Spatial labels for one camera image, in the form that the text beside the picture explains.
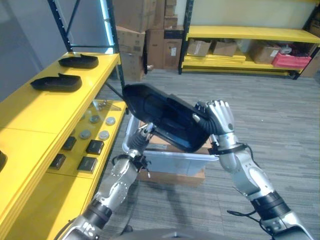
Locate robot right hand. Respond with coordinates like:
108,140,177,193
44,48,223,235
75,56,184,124
192,99,240,150

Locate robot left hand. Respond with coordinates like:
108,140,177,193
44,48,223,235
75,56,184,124
129,123,155,156

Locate large black sole-shaped part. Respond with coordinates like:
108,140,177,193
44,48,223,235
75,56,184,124
121,83,214,154

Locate clear plastic box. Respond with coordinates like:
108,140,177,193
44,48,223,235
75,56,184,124
121,114,220,181

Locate small black square box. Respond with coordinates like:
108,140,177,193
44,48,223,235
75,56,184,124
77,156,99,173
49,153,67,170
85,139,105,155
61,136,78,151

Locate flat brown cardboard box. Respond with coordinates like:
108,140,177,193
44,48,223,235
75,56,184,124
138,138,212,188

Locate long yellow shelf board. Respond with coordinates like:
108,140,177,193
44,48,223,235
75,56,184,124
186,25,320,45
181,51,305,77

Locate open brown cardboard box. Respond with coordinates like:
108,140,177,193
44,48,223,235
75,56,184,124
186,39,212,58
212,40,238,58

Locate tall brown cardboard box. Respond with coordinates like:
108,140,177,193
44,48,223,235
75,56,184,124
120,51,146,82

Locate cardboard box with white label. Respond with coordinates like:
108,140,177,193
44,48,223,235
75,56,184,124
250,44,281,65

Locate cardboard box with black band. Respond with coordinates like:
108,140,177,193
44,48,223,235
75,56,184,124
163,29,185,71

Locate tall narrow cardboard box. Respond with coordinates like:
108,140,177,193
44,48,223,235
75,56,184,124
145,29,166,70

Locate cardboard box with printed label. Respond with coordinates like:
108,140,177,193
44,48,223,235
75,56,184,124
115,25,147,56

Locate plain brown cardboard box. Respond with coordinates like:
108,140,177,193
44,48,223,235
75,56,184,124
299,49,320,78

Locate small stacked cardboard box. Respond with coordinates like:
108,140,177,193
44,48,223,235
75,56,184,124
163,14,179,30

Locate large brown cardboard box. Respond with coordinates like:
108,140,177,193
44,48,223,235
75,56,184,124
112,0,157,33

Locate dark cardboard box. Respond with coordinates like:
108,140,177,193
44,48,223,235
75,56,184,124
307,19,320,38

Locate red plastic crate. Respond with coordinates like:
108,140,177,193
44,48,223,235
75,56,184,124
271,51,313,70

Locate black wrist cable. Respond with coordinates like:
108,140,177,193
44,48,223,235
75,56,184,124
234,142,256,167

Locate metal wire clips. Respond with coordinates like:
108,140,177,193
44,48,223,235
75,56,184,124
91,99,122,111

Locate black steel rack frame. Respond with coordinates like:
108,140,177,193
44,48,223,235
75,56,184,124
177,0,320,80

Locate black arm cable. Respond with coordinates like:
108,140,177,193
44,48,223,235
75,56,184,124
226,209,267,227

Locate dark blue steel shelf frame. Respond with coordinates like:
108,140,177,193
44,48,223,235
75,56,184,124
46,0,148,101

